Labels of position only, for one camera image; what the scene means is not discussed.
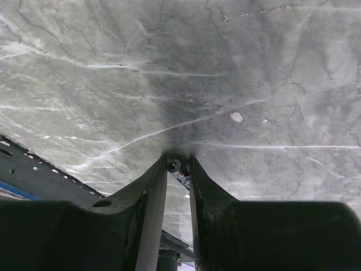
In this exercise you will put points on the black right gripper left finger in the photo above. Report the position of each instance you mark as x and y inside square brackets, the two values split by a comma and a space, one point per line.
[150, 188]

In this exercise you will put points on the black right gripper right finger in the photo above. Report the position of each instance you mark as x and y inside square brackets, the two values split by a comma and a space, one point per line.
[231, 234]

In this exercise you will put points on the black silver battery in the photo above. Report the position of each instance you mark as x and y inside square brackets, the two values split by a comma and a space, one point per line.
[179, 172]

